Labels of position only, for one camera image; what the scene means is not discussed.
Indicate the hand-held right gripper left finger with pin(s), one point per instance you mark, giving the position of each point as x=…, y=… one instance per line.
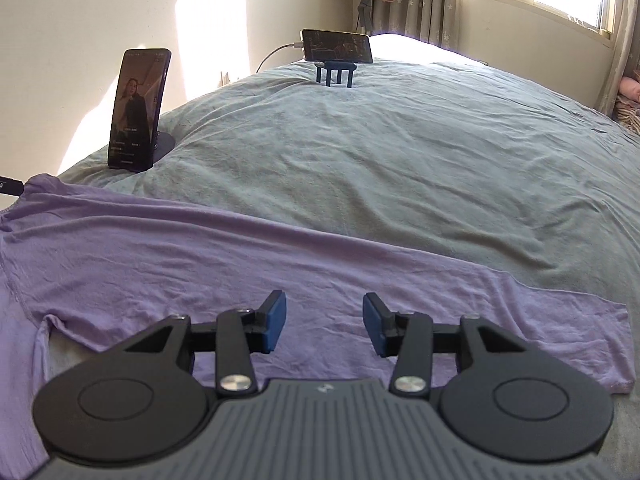
x=276, y=320

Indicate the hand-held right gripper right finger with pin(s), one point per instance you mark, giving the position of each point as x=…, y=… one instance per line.
x=377, y=325

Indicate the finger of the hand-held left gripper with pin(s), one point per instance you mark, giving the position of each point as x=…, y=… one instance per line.
x=11, y=186

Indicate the purple long-sleeved shirt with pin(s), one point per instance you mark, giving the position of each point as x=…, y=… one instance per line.
x=250, y=260

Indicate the black smartphone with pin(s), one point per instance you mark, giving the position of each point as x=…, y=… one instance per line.
x=337, y=45
x=137, y=110

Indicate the round grey phone stand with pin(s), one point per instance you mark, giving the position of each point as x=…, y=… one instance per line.
x=164, y=147

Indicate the grey bed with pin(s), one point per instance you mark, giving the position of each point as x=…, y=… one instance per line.
x=400, y=160

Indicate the blue legged phone stand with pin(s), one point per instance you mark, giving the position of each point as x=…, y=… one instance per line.
x=336, y=75

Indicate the dark grey hanging cloth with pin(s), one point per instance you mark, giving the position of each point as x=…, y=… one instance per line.
x=364, y=12

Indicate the striped folded blanket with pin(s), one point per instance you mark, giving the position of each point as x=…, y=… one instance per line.
x=629, y=117

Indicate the grey star-patterned curtain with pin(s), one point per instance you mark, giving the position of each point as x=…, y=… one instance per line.
x=425, y=0
x=620, y=35

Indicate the pink folded quilt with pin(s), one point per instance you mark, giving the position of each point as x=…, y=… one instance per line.
x=630, y=90

